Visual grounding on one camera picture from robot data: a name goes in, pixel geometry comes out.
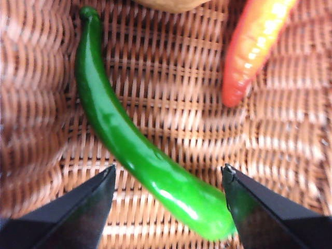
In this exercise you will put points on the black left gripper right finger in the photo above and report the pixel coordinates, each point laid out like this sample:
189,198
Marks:
267,212

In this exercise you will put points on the green chili pepper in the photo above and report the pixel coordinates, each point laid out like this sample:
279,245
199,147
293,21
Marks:
135,145

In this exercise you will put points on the yellow-brown potato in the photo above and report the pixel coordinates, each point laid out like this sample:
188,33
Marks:
171,4

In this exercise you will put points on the orange carrot with green leaves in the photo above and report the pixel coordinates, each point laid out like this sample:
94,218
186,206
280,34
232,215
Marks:
251,49

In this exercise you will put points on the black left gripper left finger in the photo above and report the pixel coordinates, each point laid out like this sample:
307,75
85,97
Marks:
64,215

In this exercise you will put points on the brown wicker basket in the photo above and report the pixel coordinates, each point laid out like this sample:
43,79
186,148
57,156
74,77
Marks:
181,103

